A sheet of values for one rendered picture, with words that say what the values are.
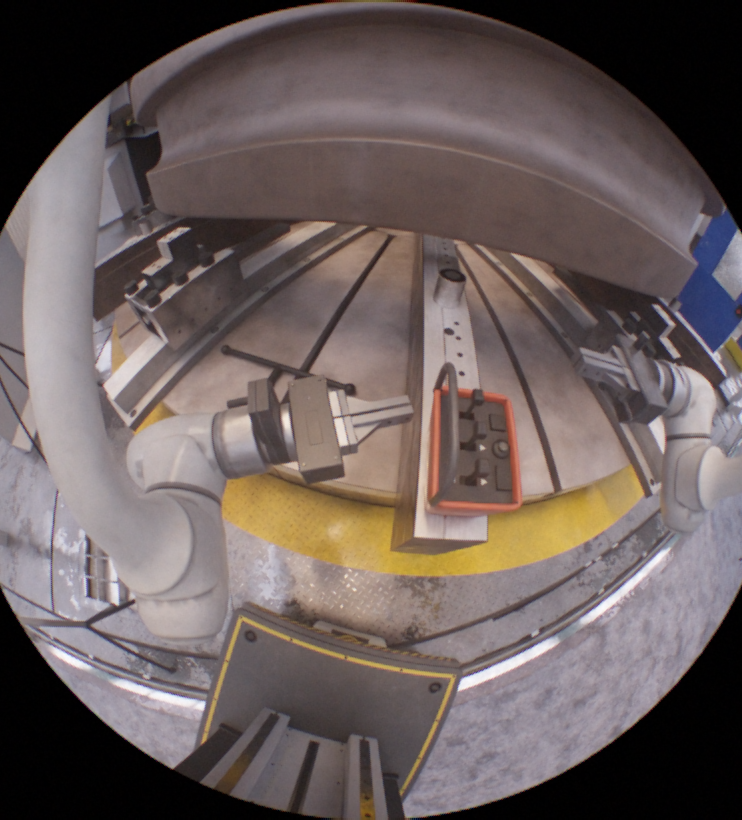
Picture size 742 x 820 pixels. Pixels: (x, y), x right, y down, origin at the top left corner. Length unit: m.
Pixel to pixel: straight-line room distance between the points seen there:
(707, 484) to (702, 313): 5.02
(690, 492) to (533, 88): 0.99
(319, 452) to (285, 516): 0.92
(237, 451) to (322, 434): 0.10
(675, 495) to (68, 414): 0.70
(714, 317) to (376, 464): 5.26
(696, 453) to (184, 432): 0.74
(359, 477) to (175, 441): 0.66
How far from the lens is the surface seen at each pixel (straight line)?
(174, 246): 1.28
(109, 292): 2.38
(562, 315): 1.72
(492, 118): 0.96
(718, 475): 0.54
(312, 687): 0.94
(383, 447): 0.94
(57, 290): 0.22
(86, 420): 0.21
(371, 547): 1.17
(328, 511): 1.20
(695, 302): 5.54
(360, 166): 0.83
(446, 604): 1.23
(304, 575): 1.19
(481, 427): 0.39
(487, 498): 0.42
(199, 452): 0.35
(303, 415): 0.35
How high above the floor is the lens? 1.17
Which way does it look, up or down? 58 degrees down
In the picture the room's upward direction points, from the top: 4 degrees clockwise
